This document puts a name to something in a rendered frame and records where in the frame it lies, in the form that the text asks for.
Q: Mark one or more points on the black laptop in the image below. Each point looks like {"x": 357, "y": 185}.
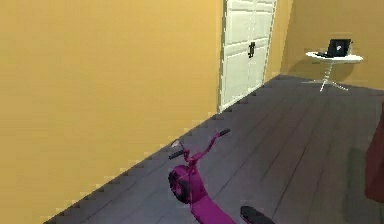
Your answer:
{"x": 337, "y": 48}

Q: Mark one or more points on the white round side table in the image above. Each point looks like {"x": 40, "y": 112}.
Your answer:
{"x": 330, "y": 63}

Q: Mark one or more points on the magenta scooter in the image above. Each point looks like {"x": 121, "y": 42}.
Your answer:
{"x": 196, "y": 186}

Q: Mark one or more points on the white room door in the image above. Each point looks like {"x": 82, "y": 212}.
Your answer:
{"x": 245, "y": 50}

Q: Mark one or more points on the dark red furniture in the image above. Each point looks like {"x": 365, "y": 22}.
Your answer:
{"x": 376, "y": 166}

